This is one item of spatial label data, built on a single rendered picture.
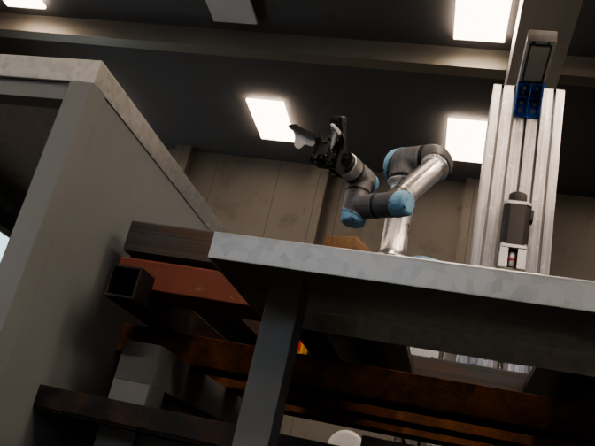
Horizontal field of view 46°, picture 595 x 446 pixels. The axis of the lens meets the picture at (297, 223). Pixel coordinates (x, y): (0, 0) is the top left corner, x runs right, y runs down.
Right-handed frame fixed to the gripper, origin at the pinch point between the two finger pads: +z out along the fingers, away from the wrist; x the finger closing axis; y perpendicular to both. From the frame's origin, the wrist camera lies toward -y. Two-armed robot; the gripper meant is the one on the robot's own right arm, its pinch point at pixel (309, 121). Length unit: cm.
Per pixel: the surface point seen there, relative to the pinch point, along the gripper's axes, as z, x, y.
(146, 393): 57, -42, 80
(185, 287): 57, -41, 64
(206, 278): 56, -44, 61
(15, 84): 85, -19, 43
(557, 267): -952, 277, -294
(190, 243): 58, -39, 57
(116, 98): 74, -28, 39
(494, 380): -22, -59, 54
